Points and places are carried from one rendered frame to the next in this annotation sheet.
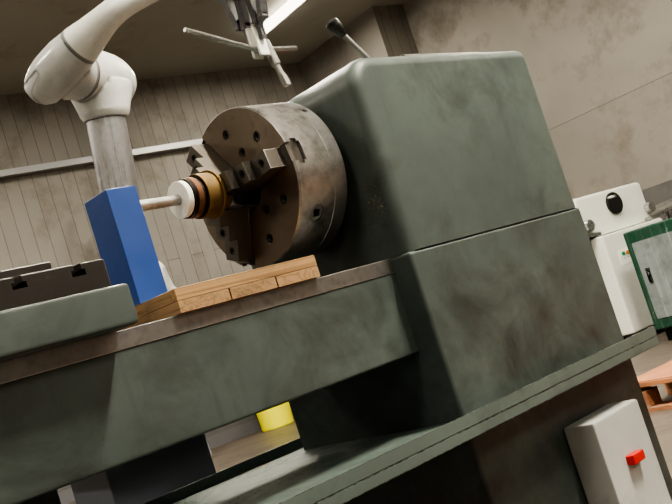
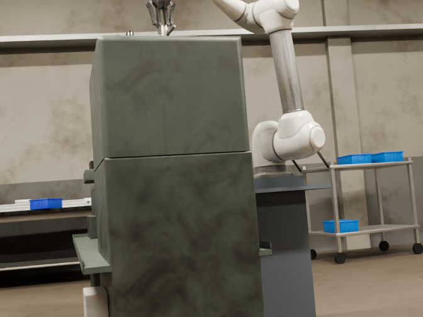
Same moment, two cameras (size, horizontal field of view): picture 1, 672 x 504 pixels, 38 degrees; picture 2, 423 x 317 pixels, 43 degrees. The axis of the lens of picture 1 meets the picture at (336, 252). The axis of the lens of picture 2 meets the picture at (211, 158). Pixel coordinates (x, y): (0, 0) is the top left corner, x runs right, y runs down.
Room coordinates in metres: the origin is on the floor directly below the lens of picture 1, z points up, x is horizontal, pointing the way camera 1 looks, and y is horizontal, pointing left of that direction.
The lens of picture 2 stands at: (3.27, -1.85, 0.70)
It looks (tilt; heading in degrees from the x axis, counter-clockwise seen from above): 5 degrees up; 118
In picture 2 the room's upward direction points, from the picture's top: 4 degrees counter-clockwise
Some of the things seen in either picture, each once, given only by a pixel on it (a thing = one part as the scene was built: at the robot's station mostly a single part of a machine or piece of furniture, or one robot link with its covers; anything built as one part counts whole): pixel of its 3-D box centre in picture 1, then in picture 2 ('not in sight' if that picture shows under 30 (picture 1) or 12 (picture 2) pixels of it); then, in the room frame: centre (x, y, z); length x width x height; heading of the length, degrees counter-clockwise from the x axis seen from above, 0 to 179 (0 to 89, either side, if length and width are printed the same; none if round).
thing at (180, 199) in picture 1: (154, 203); not in sight; (1.70, 0.28, 1.08); 0.13 x 0.07 x 0.07; 134
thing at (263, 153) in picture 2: not in sight; (269, 144); (2.28, 0.59, 0.97); 0.18 x 0.16 x 0.22; 157
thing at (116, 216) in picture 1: (128, 255); not in sight; (1.64, 0.34, 1.00); 0.08 x 0.06 x 0.23; 44
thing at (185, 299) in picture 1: (193, 306); not in sight; (1.71, 0.27, 0.89); 0.36 x 0.30 x 0.04; 44
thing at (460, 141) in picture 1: (394, 174); (160, 110); (2.17, -0.18, 1.06); 0.59 x 0.48 x 0.39; 134
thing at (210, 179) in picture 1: (203, 195); not in sight; (1.78, 0.20, 1.08); 0.09 x 0.09 x 0.09; 44
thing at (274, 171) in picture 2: not in sight; (269, 172); (2.26, 0.61, 0.83); 0.22 x 0.18 x 0.06; 126
